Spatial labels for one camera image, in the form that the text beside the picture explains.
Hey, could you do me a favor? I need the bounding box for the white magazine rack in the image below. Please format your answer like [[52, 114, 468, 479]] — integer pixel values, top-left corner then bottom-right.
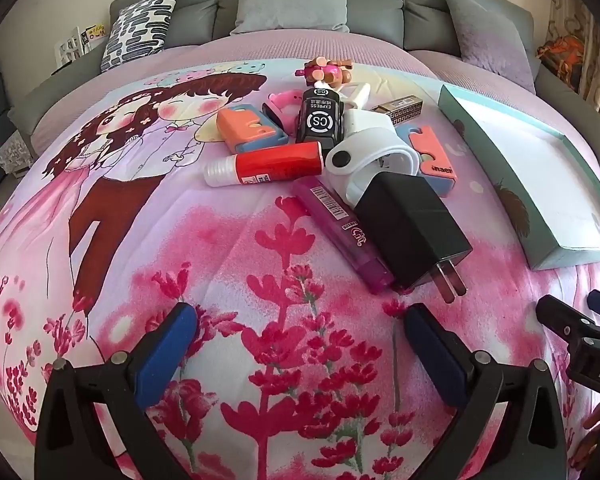
[[55, 24, 105, 63]]

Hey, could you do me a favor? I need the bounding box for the black charger plug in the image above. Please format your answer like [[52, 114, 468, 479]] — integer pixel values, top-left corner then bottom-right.
[[354, 171, 473, 303]]

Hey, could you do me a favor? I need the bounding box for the white wristband watch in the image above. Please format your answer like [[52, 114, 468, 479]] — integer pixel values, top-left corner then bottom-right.
[[325, 127, 421, 206]]

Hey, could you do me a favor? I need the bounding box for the printed cartoon blanket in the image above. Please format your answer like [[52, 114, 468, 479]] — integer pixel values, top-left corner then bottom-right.
[[0, 57, 600, 480]]

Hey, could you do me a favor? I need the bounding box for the grey purple pillow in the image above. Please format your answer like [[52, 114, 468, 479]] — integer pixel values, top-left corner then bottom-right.
[[441, 0, 538, 95]]

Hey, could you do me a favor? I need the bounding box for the teal cardboard box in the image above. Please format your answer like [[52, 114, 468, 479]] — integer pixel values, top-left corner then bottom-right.
[[437, 85, 600, 272]]

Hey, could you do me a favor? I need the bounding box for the pink doll toy figure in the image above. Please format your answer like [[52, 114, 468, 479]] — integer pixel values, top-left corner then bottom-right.
[[295, 57, 356, 86]]

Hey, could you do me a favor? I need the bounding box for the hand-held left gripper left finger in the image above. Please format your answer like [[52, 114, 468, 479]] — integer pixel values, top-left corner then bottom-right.
[[34, 302, 198, 480]]

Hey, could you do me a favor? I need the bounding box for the red bottle white cap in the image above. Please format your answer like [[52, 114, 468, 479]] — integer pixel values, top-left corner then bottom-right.
[[203, 141, 325, 188]]

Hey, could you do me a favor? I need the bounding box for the person's right hand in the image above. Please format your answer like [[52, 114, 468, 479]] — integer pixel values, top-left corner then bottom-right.
[[572, 400, 600, 471]]

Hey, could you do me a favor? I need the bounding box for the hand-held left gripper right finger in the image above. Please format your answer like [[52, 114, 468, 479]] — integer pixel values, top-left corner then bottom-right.
[[404, 304, 568, 480]]

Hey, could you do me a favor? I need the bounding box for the plain grey pillow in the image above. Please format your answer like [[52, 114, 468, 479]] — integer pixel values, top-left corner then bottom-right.
[[230, 0, 350, 36]]

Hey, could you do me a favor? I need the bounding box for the orange blue plastic toy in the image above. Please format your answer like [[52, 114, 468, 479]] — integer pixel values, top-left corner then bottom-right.
[[395, 125, 458, 198], [216, 105, 289, 155]]

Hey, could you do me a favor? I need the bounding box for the black toy car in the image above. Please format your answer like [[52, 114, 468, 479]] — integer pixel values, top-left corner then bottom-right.
[[296, 87, 346, 153]]

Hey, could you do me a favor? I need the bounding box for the black white patterned pillow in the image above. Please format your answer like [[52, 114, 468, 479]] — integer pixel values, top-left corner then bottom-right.
[[100, 0, 181, 73]]

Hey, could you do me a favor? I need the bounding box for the patterned curtain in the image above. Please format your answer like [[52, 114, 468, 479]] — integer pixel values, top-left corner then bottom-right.
[[550, 0, 600, 106]]

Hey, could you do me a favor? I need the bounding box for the gold patterned lipstick box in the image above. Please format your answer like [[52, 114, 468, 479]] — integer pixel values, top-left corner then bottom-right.
[[370, 94, 423, 123]]

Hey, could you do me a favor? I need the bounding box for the pink wristband watch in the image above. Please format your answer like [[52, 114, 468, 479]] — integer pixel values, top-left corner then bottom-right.
[[262, 89, 306, 123]]

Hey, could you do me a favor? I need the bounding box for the white patterned storage basket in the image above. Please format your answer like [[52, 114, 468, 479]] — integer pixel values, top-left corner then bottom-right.
[[0, 130, 33, 178]]

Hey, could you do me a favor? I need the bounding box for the purple lighter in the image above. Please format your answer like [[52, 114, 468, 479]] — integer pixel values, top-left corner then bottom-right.
[[292, 176, 395, 296]]

